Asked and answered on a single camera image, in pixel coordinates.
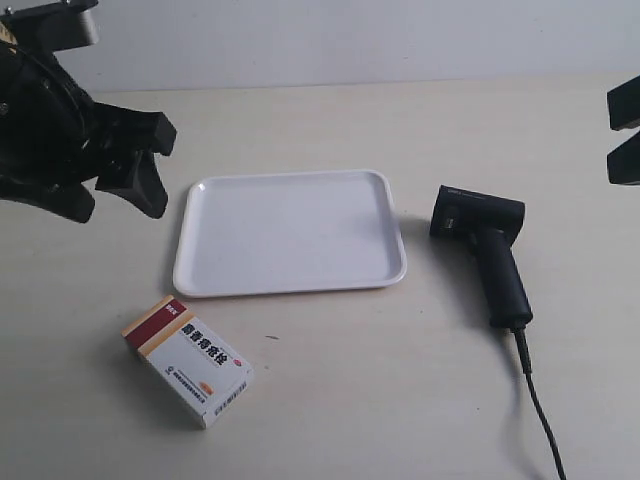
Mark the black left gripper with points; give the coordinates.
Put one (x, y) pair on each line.
(53, 139)

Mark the white plastic tray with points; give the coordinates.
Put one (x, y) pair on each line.
(288, 233)

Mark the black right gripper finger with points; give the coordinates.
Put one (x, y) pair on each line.
(623, 163)
(623, 104)

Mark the black handheld barcode scanner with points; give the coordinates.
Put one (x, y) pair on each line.
(488, 225)

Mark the white medicine box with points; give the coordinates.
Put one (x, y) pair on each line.
(202, 369)

